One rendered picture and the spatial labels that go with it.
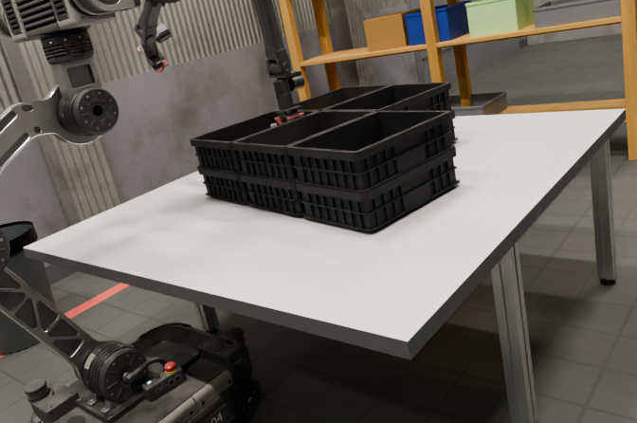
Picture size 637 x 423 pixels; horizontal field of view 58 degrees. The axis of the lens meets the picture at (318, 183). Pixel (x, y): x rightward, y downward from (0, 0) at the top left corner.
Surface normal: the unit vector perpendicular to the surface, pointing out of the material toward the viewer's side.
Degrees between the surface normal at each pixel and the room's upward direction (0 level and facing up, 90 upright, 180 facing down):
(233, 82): 90
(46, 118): 90
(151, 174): 90
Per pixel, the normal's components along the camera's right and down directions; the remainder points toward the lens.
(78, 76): 0.76, 0.04
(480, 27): -0.56, 0.35
